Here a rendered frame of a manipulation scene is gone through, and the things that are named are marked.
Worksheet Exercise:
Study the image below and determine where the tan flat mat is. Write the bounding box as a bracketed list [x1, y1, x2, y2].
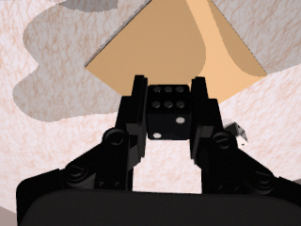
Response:
[85, 0, 267, 104]

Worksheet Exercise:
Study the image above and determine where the black die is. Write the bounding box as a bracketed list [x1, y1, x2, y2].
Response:
[145, 85, 192, 140]

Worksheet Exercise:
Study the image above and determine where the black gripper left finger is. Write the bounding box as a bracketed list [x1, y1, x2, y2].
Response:
[16, 74, 148, 226]

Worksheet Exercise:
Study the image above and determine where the white die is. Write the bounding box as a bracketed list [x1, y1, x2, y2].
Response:
[224, 122, 248, 148]

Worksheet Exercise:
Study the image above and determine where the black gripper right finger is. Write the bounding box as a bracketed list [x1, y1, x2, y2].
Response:
[189, 76, 301, 207]

